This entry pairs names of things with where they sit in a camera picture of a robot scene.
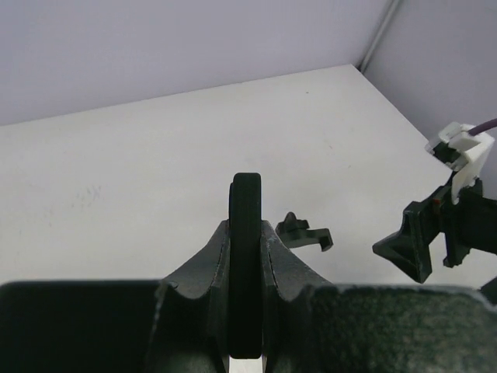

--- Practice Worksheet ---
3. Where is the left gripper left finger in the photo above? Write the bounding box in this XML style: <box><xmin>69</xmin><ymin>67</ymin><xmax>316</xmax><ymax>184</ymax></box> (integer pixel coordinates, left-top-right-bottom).
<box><xmin>1</xmin><ymin>221</ymin><xmax>230</xmax><ymax>372</ymax></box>

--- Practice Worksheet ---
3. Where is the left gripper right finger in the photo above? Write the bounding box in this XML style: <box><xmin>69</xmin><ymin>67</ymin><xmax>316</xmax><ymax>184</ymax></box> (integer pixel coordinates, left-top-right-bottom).
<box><xmin>261</xmin><ymin>221</ymin><xmax>496</xmax><ymax>372</ymax></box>

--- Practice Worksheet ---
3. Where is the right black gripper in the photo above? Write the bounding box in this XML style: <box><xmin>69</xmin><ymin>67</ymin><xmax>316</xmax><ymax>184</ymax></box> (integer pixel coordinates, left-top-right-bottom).
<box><xmin>373</xmin><ymin>182</ymin><xmax>496</xmax><ymax>284</ymax></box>

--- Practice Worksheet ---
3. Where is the black phone stand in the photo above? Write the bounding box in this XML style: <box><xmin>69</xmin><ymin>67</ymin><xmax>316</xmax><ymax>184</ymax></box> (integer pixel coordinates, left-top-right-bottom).
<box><xmin>275</xmin><ymin>212</ymin><xmax>333</xmax><ymax>252</ymax></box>

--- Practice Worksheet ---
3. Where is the black smartphone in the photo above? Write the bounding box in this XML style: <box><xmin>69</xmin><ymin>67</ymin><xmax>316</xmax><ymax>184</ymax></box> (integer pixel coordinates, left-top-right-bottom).
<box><xmin>228</xmin><ymin>173</ymin><xmax>262</xmax><ymax>359</ymax></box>

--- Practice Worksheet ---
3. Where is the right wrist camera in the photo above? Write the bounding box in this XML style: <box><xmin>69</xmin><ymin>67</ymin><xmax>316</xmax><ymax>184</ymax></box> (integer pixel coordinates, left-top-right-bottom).
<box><xmin>425</xmin><ymin>119</ymin><xmax>496</xmax><ymax>204</ymax></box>

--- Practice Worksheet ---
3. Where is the right aluminium frame post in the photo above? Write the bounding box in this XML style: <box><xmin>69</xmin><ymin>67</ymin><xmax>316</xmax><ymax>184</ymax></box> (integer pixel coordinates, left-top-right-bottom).
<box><xmin>356</xmin><ymin>0</ymin><xmax>402</xmax><ymax>74</ymax></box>

